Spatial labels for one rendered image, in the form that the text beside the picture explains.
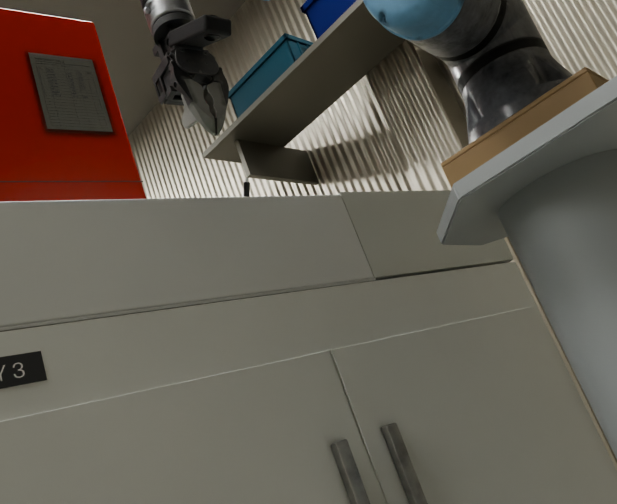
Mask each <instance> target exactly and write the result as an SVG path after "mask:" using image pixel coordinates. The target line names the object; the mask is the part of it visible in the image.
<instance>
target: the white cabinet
mask: <svg viewBox="0 0 617 504"><path fill-rule="evenodd" d="M0 504H617V470H616V468H615V466H614V464H613V462H612V460H611V458H610V456H609V454H608V451H607V449H606V447H605V445H604V443H603V441H602V439H601V437H600V435H599V433H598V431H597V429H596V427H595V425H594V423H593V421H592V418H591V416H590V414H589V412H588V410H587V408H586V406H585V404H584V402H583V400H582V398H581V396H580V394H579V392H578V390H577V388H576V386H575V383H574V381H573V379H572V377H571V375H570V373H569V371H568V369H567V367H566V365H565V363H564V361H563V359H562V357H561V355H560V353H559V350H558V348H557V346H556V344H555V342H554V340H553V338H552V336H551V334H550V332H549V330H548V328H547V326H546V324H545V322H544V320H543V317H542V315H541V313H540V311H539V309H538V307H537V305H536V303H535V301H534V299H533V297H532V295H531V293H530V291H529V289H528V287H527V284H526V282H525V280H524V278H523V276H522V274H521V272H520V270H519V268H518V266H517V264H516V262H509V263H502V264H495V265H487V266H480V267H473V268H465V269H458V270H451V271H443V272H436V273H429V274H421V275H414V276H407V277H399V278H392V279H385V280H377V281H370V282H363V283H355V284H348V285H341V286H333V287H326V288H319V289H311V290H304V291H297V292H289V293H282V294H275V295H267V296H260V297H253V298H245V299H238V300H230V301H223V302H216V303H208V304H201V305H194V306H186V307H179V308H172V309H164V310H157V311H150V312H142V313H135V314H128V315H120V316H113V317H106V318H98V319H91V320H84V321H76V322H69V323H62V324H54V325H47V326H40V327H32V328H25V329H18V330H10V331H3V332H0Z"/></svg>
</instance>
